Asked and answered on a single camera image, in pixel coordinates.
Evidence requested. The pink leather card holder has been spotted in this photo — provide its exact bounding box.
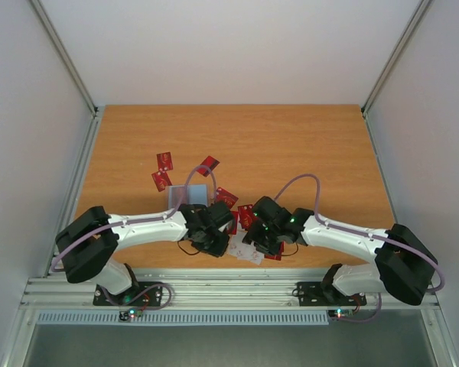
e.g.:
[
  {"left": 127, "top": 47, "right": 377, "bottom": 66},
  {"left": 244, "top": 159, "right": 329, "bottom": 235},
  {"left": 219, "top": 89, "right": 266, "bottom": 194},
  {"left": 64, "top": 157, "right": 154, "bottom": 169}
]
[{"left": 168, "top": 184, "right": 210, "bottom": 209}]

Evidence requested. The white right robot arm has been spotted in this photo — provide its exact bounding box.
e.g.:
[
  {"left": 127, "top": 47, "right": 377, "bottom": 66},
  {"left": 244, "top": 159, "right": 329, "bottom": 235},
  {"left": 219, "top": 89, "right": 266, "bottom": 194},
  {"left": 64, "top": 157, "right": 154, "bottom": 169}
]
[{"left": 243, "top": 196, "right": 438, "bottom": 306}]

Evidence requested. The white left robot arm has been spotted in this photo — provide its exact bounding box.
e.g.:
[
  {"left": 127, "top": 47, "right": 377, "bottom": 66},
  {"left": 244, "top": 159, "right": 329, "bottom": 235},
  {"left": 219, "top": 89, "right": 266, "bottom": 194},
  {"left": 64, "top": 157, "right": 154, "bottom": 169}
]
[{"left": 50, "top": 202, "right": 235, "bottom": 304}]

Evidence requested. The red VIP card centre right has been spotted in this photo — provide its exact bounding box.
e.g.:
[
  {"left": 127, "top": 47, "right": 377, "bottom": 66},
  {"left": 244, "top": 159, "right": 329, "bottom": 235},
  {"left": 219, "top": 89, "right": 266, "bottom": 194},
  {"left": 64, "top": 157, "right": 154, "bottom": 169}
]
[{"left": 238, "top": 204, "right": 256, "bottom": 230}]

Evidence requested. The dark red magstripe card centre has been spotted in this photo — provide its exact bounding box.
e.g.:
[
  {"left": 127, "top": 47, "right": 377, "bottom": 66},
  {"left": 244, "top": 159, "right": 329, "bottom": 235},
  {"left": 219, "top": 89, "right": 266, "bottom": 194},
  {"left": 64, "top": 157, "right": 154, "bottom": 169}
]
[{"left": 226, "top": 211, "right": 239, "bottom": 235}]

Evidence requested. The red VIP card top pile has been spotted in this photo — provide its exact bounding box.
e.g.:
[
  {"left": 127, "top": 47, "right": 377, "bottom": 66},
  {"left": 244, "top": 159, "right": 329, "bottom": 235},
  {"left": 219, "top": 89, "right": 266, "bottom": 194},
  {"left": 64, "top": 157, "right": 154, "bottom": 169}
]
[{"left": 215, "top": 187, "right": 239, "bottom": 208}]

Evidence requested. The red card stack right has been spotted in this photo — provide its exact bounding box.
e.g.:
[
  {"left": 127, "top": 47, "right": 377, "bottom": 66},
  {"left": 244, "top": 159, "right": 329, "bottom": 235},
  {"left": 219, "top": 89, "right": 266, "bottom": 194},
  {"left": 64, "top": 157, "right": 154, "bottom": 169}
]
[{"left": 264, "top": 244, "right": 284, "bottom": 261}]

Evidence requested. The white card front right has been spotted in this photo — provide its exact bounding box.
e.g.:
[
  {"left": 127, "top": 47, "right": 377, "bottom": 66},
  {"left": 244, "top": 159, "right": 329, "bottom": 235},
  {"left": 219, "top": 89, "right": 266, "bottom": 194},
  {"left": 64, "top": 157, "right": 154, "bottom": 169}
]
[{"left": 227, "top": 232, "right": 263, "bottom": 265}]

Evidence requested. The red card below far left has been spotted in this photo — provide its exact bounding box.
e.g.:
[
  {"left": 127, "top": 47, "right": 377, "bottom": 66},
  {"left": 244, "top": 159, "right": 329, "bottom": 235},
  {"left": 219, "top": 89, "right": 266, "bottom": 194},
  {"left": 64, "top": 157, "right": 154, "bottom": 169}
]
[{"left": 151, "top": 171, "right": 172, "bottom": 192}]

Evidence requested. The dark red card top centre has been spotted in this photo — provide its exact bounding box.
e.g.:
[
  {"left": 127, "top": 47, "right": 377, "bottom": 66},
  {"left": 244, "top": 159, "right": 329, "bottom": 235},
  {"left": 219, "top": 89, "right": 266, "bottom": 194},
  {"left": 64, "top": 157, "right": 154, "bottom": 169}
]
[{"left": 197, "top": 155, "right": 220, "bottom": 177}]

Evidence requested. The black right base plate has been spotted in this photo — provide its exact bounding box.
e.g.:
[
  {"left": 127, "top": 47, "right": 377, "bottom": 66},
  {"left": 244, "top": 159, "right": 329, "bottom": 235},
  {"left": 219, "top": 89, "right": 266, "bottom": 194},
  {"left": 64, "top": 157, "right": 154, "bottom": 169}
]
[{"left": 292, "top": 281, "right": 367, "bottom": 307}]

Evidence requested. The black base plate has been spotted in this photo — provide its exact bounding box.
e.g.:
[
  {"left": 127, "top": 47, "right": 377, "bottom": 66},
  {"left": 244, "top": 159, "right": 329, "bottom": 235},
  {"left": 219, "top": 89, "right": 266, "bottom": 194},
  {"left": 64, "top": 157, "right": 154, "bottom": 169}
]
[
  {"left": 292, "top": 281, "right": 367, "bottom": 307},
  {"left": 93, "top": 281, "right": 164, "bottom": 307}
]

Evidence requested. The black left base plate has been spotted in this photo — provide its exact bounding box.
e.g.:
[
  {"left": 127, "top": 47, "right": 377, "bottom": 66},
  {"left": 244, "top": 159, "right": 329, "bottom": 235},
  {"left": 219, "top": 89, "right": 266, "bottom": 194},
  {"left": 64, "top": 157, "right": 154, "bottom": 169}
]
[{"left": 93, "top": 281, "right": 164, "bottom": 307}]

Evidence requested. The grey slotted cable duct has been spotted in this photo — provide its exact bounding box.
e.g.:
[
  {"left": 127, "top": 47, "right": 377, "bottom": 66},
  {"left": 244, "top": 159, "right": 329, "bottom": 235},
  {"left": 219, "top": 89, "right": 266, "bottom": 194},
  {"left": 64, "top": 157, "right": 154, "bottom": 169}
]
[{"left": 37, "top": 310, "right": 329, "bottom": 326}]

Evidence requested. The aluminium front rail frame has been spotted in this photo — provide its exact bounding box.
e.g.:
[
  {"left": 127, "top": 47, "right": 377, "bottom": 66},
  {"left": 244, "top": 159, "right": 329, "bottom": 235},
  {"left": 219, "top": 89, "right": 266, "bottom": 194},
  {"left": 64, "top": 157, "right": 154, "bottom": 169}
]
[{"left": 21, "top": 267, "right": 441, "bottom": 310}]

